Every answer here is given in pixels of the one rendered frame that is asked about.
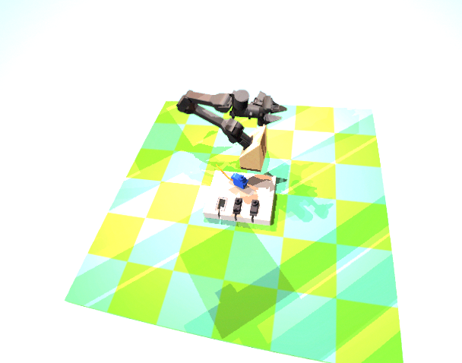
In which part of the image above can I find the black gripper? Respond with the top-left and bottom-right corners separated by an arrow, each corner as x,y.
246,95 -> 287,127

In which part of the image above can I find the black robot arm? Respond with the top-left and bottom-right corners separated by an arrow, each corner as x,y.
176,89 -> 267,150

